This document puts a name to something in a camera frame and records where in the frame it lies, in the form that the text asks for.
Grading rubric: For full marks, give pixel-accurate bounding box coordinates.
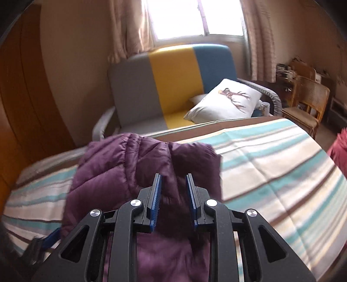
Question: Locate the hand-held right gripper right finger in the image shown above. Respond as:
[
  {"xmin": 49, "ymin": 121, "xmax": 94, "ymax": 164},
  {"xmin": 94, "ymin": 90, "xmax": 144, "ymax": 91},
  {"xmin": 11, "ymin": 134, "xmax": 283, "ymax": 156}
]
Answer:
[{"xmin": 185, "ymin": 174, "xmax": 316, "ymax": 282}]

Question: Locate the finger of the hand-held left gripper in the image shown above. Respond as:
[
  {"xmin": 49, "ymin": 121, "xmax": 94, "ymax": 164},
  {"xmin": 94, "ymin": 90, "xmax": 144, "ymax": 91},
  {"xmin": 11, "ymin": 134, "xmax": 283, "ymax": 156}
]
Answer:
[{"xmin": 23, "ymin": 227, "xmax": 62, "ymax": 269}]

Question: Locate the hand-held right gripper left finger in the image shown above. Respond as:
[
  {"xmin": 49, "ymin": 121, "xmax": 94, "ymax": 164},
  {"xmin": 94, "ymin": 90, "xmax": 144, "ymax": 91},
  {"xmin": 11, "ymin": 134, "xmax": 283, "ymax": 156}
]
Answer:
[{"xmin": 31, "ymin": 173, "xmax": 162, "ymax": 282}]

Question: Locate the purple puffer jacket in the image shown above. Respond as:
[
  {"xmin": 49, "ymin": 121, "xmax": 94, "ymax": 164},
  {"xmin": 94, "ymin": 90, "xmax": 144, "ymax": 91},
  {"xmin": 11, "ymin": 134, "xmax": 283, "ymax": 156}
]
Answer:
[{"xmin": 61, "ymin": 132, "xmax": 223, "ymax": 282}]

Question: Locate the bed with striped sheet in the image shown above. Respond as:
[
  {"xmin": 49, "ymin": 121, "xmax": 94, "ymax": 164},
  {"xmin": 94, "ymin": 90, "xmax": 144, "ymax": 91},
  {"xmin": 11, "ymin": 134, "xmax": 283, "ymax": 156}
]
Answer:
[{"xmin": 0, "ymin": 116, "xmax": 347, "ymax": 282}]

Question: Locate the white deer print pillow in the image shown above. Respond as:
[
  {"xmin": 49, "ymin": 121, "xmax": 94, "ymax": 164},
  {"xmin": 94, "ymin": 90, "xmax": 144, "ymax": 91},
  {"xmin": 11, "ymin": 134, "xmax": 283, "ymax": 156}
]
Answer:
[{"xmin": 184, "ymin": 79, "xmax": 262, "ymax": 122}]

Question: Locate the grey pillow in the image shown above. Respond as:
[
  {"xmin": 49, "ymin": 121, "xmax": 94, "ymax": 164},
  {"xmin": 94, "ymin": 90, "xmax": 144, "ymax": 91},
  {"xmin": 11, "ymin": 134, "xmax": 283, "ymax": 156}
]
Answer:
[{"xmin": 189, "ymin": 93, "xmax": 209, "ymax": 105}]

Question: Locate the grey yellow blue sofa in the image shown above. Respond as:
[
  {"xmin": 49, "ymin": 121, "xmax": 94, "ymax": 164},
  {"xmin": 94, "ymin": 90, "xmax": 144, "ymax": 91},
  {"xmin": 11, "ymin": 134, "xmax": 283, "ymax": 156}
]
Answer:
[{"xmin": 92, "ymin": 43, "xmax": 280, "ymax": 141}]

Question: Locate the wooden wardrobe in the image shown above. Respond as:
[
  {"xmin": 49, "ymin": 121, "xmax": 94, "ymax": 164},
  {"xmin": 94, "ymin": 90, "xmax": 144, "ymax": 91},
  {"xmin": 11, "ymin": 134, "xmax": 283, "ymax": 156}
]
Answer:
[{"xmin": 0, "ymin": 4, "xmax": 76, "ymax": 215}]

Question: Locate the pink cloth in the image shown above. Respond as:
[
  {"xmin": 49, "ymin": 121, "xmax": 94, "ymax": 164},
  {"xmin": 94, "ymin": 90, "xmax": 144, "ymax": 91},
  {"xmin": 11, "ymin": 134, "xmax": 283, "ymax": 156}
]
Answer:
[{"xmin": 327, "ymin": 127, "xmax": 347, "ymax": 179}]

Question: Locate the cluttered wooden desk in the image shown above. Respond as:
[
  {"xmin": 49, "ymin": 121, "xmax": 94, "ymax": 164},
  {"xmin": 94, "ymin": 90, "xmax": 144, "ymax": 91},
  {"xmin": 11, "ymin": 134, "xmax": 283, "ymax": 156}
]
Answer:
[{"xmin": 275, "ymin": 56, "xmax": 334, "ymax": 87}]

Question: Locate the rattan chair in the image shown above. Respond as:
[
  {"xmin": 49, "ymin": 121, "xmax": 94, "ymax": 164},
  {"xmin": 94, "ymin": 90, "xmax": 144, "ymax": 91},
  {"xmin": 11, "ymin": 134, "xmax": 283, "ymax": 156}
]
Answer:
[{"xmin": 282, "ymin": 76, "xmax": 330, "ymax": 139}]

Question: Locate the beige patterned curtain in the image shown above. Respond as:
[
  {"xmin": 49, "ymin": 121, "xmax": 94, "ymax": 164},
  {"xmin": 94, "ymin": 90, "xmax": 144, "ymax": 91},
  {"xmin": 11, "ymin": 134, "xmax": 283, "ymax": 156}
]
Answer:
[
  {"xmin": 107, "ymin": 0, "xmax": 152, "ymax": 64},
  {"xmin": 240, "ymin": 0, "xmax": 277, "ymax": 83}
]

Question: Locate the window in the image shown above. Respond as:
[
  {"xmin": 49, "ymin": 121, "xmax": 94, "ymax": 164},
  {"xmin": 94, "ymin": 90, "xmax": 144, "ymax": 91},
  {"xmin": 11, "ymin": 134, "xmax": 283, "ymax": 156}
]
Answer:
[{"xmin": 146, "ymin": 0, "xmax": 244, "ymax": 42}]

